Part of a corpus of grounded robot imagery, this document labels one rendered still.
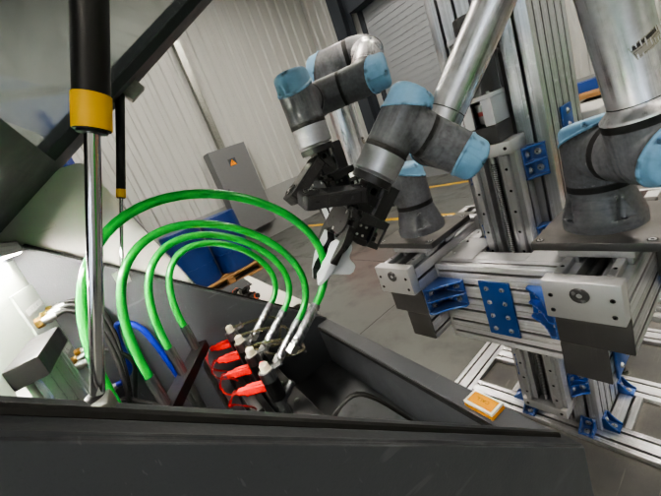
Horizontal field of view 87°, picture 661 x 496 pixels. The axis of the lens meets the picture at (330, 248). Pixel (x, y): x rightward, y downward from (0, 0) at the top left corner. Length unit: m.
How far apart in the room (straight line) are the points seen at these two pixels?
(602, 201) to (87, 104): 0.85
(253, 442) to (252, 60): 8.43
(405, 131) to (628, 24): 0.34
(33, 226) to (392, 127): 0.72
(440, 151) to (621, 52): 0.29
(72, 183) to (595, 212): 1.08
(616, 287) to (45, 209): 1.11
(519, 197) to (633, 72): 0.43
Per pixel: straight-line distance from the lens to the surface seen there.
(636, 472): 1.53
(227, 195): 0.56
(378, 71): 0.81
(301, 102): 0.74
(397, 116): 0.59
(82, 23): 0.24
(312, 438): 0.27
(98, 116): 0.23
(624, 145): 0.76
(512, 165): 1.05
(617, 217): 0.91
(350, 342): 0.87
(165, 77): 7.73
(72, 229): 0.91
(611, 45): 0.74
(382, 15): 8.14
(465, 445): 0.39
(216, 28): 8.52
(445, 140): 0.61
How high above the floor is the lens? 1.40
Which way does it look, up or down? 16 degrees down
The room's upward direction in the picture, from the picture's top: 21 degrees counter-clockwise
